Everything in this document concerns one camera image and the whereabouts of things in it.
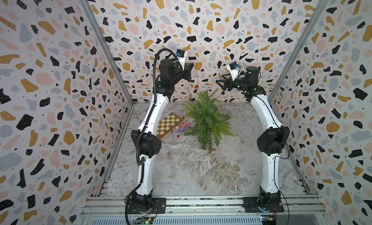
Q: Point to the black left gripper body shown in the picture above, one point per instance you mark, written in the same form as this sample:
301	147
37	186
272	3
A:
186	75

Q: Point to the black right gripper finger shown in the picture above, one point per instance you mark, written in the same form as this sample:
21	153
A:
221	83
221	77

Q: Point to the wooden folding chess board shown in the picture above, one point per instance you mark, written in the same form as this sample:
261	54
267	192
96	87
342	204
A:
168	124

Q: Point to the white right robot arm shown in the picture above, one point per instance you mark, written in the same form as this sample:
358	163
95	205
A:
270	143

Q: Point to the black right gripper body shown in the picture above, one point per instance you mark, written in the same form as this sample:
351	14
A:
231	84

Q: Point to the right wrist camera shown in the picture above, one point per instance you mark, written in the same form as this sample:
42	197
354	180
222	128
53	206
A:
234	69

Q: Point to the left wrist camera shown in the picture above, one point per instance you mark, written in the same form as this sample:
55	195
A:
181	56

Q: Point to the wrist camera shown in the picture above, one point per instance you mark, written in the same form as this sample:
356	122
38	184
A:
234	69
181	56

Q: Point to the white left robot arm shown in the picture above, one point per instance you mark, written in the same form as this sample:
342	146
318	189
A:
145	138

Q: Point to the small green christmas tree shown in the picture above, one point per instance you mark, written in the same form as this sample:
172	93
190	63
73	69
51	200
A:
223	125

